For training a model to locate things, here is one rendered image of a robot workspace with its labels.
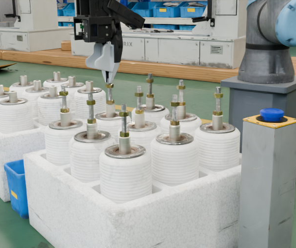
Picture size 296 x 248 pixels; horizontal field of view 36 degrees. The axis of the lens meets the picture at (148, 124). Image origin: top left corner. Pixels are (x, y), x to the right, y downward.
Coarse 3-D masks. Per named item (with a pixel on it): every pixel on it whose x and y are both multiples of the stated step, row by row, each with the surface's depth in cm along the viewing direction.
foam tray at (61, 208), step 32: (32, 160) 100; (32, 192) 103; (64, 192) 89; (96, 192) 83; (160, 192) 82; (192, 192) 84; (224, 192) 90; (32, 224) 107; (64, 224) 92; (96, 224) 80; (128, 224) 77; (160, 224) 81; (192, 224) 86; (224, 224) 92
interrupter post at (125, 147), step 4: (120, 140) 81; (124, 140) 81; (128, 140) 81; (120, 144) 81; (124, 144) 81; (128, 144) 81; (120, 148) 82; (124, 148) 81; (128, 148) 82; (120, 152) 82; (124, 152) 82; (128, 152) 82
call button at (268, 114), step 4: (268, 108) 80; (272, 108) 80; (260, 112) 78; (264, 112) 77; (268, 112) 77; (272, 112) 77; (276, 112) 77; (280, 112) 77; (264, 116) 77; (268, 116) 77; (272, 116) 77; (276, 116) 77; (280, 116) 77; (268, 120) 77; (272, 120) 77; (276, 120) 77
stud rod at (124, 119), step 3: (123, 105) 80; (123, 108) 80; (123, 111) 80; (123, 117) 80; (126, 117) 81; (123, 120) 81; (126, 120) 81; (123, 123) 81; (126, 123) 81; (123, 126) 81; (126, 126) 81; (123, 129) 81; (126, 129) 81
